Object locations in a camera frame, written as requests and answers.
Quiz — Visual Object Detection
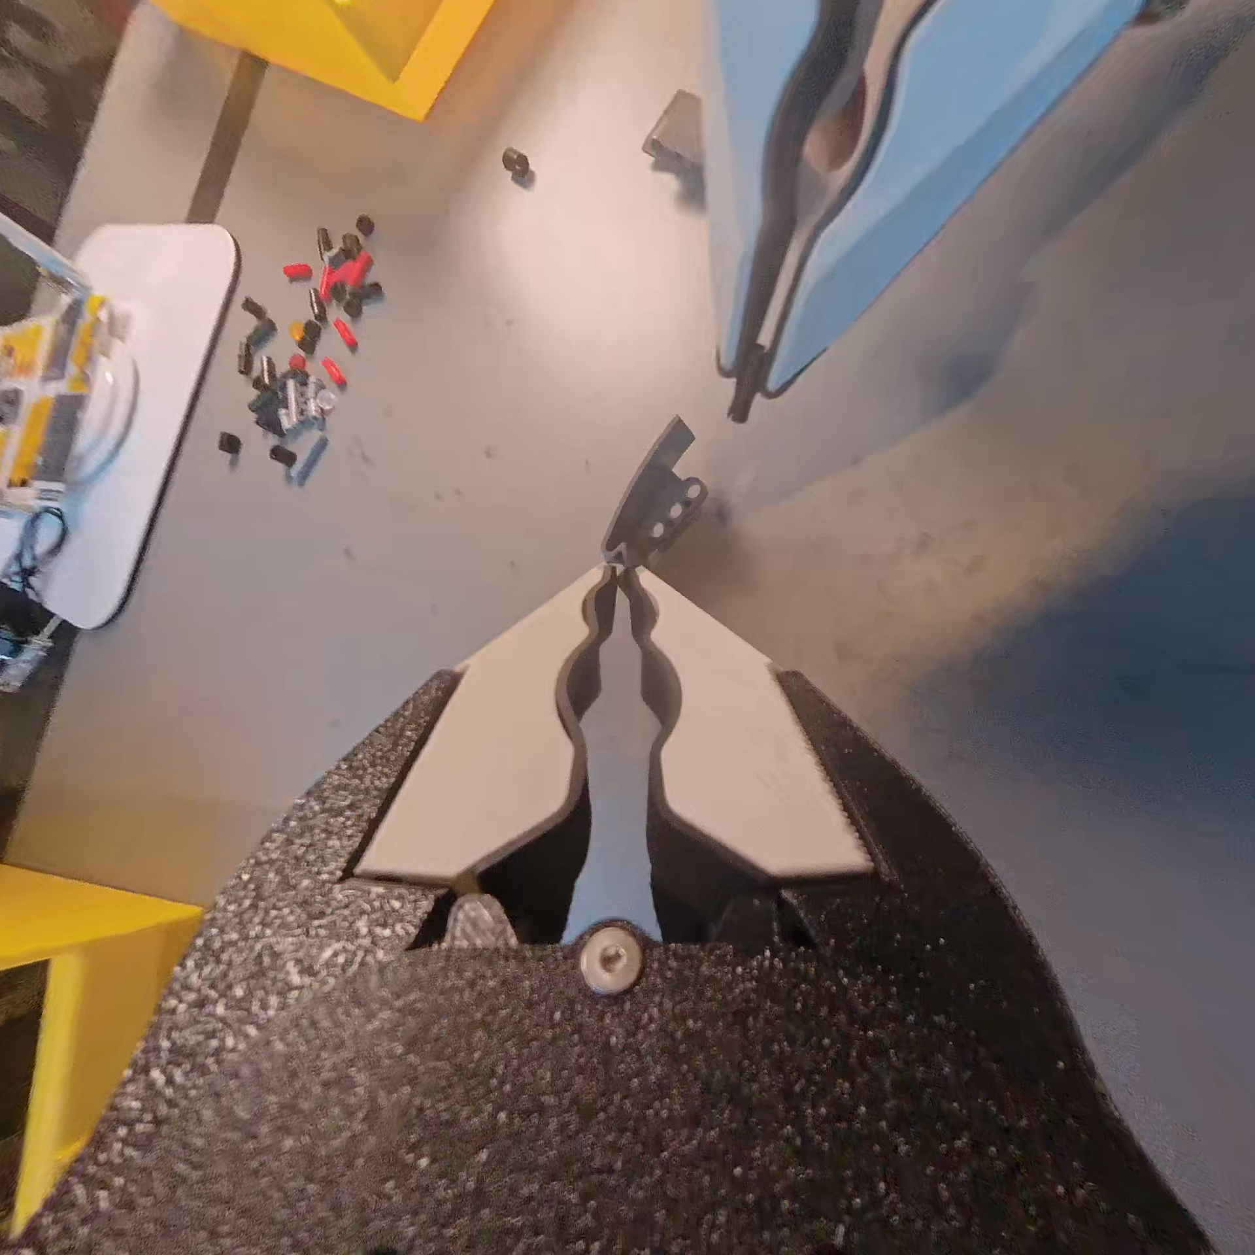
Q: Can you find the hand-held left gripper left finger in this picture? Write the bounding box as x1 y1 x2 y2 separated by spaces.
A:
350 566 618 885

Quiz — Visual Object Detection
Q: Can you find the pile of small brick pins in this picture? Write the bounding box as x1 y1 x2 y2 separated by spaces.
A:
217 214 385 487

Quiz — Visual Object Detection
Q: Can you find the clear handle screwdriver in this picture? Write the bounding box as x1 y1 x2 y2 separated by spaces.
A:
0 628 55 692

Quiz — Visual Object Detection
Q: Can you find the white rounded base plate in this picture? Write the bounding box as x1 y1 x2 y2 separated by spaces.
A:
0 224 240 631

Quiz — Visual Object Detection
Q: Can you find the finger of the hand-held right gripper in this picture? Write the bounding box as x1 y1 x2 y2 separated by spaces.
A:
707 0 834 384
763 0 1150 400

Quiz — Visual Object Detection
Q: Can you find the yellow plastic parts bin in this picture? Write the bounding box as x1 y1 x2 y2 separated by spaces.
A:
150 0 495 124

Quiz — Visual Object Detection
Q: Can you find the grey desk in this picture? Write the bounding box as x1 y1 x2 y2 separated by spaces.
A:
4 0 1255 1227

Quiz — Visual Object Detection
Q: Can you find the black cable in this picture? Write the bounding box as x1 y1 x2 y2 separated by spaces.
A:
0 505 69 590

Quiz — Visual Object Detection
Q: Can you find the grey curved brick panel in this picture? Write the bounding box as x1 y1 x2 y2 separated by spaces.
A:
600 414 709 571
642 90 703 173

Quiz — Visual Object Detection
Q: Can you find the black long brick pin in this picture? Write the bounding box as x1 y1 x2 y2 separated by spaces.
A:
727 338 775 424

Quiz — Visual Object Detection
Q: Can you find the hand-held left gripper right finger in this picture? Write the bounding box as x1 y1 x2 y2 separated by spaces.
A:
621 566 875 885

